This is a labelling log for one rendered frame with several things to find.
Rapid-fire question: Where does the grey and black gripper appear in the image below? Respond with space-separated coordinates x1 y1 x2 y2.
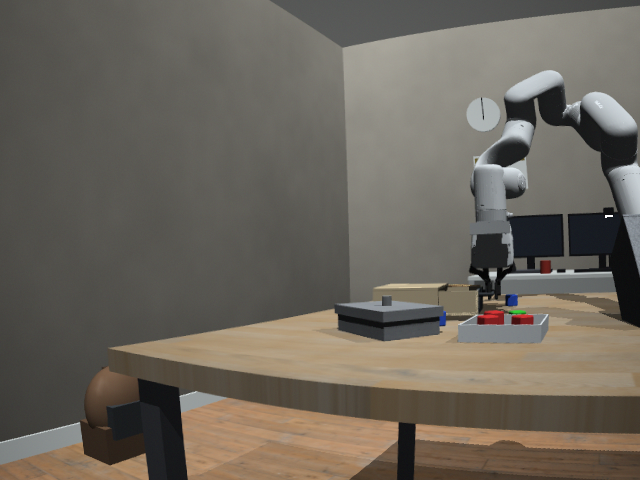
469 226 516 300

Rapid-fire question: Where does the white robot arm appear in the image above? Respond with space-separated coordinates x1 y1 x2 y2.
469 70 640 235

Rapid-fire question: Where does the red block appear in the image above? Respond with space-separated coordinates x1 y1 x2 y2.
484 310 504 325
477 315 499 325
511 314 534 325

